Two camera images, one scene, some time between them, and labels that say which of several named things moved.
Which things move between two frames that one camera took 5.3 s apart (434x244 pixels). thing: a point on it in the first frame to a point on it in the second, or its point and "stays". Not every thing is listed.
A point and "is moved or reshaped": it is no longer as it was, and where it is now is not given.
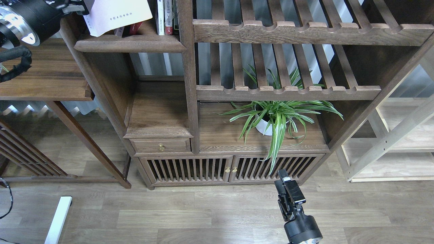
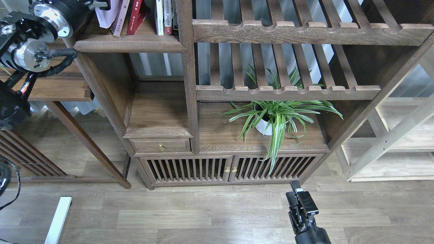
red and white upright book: (168, 17) stays
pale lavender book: (105, 14) is moved or reshaped
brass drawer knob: (161, 147) stays
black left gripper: (78, 7) to (89, 6)
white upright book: (160, 17) stays
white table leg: (54, 234) stays
